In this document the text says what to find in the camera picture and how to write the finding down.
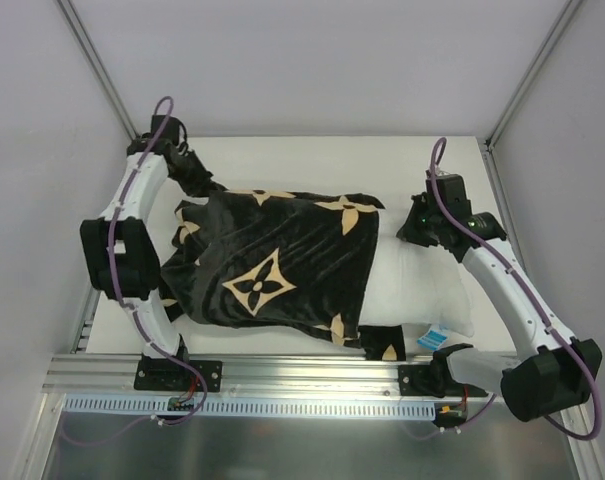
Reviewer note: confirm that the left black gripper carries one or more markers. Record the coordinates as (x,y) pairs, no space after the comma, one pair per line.
(202,181)

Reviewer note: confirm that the white slotted cable duct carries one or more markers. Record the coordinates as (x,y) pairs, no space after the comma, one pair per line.
(253,407)

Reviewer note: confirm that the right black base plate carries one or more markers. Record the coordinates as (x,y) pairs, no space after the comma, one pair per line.
(420,380)

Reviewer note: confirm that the aluminium mounting rail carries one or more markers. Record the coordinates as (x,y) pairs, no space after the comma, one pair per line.
(243,376)

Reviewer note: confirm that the blue pillow label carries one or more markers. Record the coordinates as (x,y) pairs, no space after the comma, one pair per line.
(434,338)

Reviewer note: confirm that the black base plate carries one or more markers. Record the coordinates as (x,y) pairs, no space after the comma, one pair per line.
(420,380)
(163,375)

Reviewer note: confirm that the left aluminium frame post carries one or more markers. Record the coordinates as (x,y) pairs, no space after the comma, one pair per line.
(90,53)

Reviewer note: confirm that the white pillow insert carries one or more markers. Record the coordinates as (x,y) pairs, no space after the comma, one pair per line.
(413,285)

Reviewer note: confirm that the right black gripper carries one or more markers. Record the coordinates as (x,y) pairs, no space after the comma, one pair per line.
(413,226)

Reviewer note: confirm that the aluminium frame post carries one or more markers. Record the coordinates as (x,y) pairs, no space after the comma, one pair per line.
(90,53)
(558,29)

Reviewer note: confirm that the black beige patterned pillowcase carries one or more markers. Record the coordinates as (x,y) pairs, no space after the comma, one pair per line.
(297,260)

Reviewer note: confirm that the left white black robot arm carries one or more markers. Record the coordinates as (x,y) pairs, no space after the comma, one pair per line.
(120,256)

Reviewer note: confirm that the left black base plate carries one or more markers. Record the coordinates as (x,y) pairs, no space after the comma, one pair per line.
(163,375)

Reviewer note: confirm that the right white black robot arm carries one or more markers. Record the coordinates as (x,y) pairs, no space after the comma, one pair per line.
(554,370)

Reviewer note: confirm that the right aluminium frame post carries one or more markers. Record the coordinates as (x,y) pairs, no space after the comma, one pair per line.
(558,29)

